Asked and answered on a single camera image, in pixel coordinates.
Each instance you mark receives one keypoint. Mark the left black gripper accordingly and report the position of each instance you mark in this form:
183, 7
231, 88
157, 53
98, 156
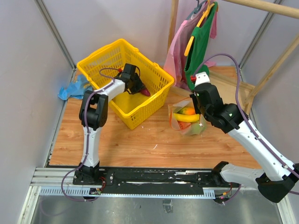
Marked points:
139, 86

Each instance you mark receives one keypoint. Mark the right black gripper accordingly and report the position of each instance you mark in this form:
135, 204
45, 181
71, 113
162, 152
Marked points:
194, 99

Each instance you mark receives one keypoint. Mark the purple eggplant toy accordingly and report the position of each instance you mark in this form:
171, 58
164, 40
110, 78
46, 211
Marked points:
145, 92

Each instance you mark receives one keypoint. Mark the clear zip top bag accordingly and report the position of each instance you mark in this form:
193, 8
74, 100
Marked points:
173, 108

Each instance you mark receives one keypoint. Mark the yellow banana toy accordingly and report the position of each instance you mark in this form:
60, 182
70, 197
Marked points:
187, 118

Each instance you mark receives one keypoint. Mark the watermelon slice toy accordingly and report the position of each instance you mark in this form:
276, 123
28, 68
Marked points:
184, 126

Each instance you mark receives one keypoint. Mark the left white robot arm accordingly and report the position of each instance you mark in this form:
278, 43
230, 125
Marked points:
93, 116

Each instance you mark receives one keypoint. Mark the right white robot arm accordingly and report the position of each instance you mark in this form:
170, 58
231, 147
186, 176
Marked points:
277, 175

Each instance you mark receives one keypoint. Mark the yellow plastic basket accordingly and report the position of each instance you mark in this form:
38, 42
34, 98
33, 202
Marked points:
100, 66

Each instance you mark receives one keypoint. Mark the pink shirt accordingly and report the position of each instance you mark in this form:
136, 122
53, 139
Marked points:
175, 60

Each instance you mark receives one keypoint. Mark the green shirt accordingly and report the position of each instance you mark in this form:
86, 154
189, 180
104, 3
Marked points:
197, 45

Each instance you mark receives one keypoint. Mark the blue cloth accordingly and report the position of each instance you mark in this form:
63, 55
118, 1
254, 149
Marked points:
76, 89

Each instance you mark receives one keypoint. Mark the grey clothes hanger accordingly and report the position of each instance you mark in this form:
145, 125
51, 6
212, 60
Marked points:
196, 9

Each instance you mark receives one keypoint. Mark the wooden clothes rack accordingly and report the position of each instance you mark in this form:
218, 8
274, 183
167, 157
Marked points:
227, 85

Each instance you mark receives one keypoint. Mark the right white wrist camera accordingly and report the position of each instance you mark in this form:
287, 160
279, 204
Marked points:
200, 78

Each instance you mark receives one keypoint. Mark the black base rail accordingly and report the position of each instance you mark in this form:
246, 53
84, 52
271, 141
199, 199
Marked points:
149, 181

